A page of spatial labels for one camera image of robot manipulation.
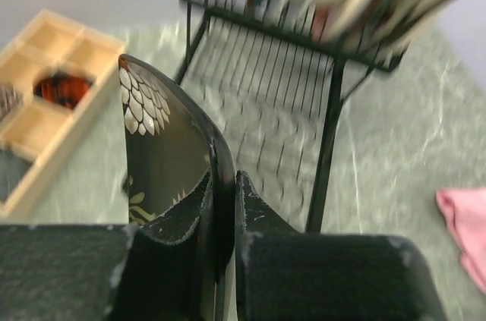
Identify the black square floral plate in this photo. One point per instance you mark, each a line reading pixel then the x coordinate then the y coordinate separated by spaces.
pixel 170 143

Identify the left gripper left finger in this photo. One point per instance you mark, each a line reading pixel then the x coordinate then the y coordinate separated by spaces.
pixel 170 273

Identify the wooden compartment tray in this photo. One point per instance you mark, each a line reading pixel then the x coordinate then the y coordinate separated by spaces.
pixel 37 130

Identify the black wire dish rack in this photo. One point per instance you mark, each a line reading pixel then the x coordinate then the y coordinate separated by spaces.
pixel 278 94

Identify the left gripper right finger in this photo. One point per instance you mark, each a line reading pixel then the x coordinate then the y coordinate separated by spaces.
pixel 283 274

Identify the pink cloth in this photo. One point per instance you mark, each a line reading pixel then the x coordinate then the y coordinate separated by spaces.
pixel 464 215

